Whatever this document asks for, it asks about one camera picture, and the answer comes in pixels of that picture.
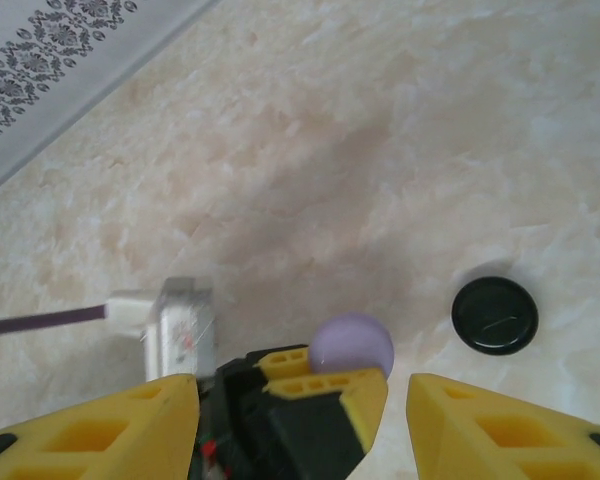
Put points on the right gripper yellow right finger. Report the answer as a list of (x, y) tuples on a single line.
[(505, 440)]

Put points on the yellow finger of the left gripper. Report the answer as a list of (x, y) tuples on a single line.
[(330, 387), (285, 361)]

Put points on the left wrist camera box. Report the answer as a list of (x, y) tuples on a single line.
[(180, 330)]

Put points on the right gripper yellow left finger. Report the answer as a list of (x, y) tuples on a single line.
[(95, 440)]

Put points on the black earbud charging case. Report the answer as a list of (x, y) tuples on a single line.
[(495, 315)]

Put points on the purple earbud charging case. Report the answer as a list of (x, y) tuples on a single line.
[(352, 342)]

